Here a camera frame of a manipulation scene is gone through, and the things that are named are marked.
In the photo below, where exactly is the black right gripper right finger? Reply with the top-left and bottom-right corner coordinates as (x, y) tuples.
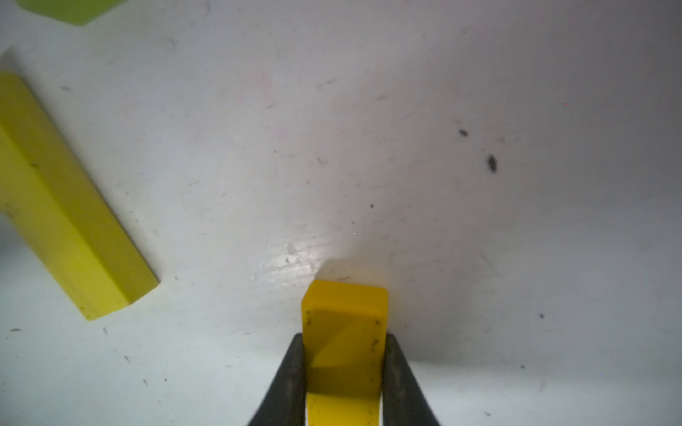
(382, 334), (440, 426)

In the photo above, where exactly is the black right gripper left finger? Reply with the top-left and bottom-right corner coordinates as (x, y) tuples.
(248, 333), (307, 426)

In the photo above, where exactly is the yellow-orange block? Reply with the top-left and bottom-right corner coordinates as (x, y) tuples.
(301, 280), (389, 426)

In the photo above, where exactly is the yellow long block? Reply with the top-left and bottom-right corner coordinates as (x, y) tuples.
(1, 71), (159, 321)

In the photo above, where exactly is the lime green block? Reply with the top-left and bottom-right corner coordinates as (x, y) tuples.
(16, 0), (124, 26)

